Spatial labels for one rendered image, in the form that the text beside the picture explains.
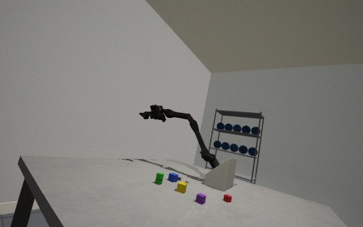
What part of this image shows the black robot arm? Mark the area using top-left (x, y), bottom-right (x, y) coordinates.
top-left (150, 105), bottom-right (219, 169)

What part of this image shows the purple block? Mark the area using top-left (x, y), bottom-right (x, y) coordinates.
top-left (196, 193), bottom-right (206, 204)

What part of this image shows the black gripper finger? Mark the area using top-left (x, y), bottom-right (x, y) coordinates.
top-left (139, 112), bottom-right (146, 119)
top-left (145, 110), bottom-right (156, 118)

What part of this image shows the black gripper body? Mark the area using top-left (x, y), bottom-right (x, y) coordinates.
top-left (146, 110), bottom-right (161, 120)

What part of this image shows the green block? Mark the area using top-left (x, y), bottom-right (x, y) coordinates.
top-left (155, 178), bottom-right (163, 185)
top-left (156, 172), bottom-right (164, 180)

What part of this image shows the red block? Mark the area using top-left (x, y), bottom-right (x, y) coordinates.
top-left (224, 195), bottom-right (232, 202)

